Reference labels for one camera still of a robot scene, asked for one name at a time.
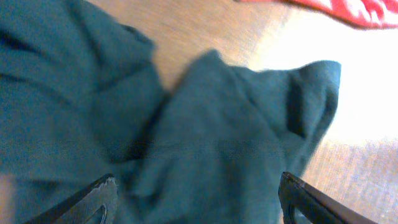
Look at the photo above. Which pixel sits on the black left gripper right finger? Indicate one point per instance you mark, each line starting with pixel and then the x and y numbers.
pixel 303 203

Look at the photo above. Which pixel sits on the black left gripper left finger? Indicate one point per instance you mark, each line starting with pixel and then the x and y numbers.
pixel 96 203

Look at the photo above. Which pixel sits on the dark green t-shirt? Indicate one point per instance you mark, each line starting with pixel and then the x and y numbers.
pixel 81 98

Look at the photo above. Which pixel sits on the red printed t-shirt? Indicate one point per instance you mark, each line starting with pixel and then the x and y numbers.
pixel 363 14

